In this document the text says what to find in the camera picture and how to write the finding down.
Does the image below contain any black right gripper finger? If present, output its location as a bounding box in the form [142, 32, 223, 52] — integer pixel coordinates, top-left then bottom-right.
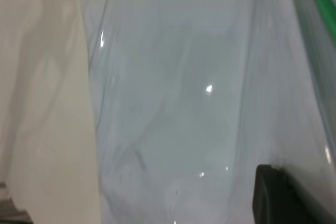
[251, 164, 336, 224]

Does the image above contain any transparent zipper bag green zip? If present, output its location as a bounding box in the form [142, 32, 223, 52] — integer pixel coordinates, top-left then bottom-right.
[78, 0, 336, 224]

